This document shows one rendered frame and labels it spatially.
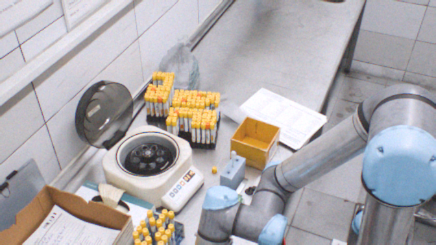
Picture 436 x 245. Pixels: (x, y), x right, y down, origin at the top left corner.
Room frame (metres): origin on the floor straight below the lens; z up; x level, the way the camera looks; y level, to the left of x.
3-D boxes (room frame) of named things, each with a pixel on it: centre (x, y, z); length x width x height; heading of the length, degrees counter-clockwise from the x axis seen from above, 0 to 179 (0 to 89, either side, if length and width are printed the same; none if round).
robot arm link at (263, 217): (0.62, -0.09, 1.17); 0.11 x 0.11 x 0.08; 71
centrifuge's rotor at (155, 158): (1.01, 0.23, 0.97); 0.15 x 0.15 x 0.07
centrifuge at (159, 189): (1.00, 0.22, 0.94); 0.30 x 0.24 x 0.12; 59
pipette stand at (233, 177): (0.97, -0.04, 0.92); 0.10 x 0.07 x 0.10; 152
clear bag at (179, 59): (1.53, 0.19, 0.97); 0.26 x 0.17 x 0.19; 173
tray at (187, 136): (1.20, 0.11, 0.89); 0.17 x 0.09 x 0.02; 85
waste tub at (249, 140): (1.13, -0.12, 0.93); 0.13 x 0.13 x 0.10; 64
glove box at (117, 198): (0.85, 0.32, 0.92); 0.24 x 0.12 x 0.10; 68
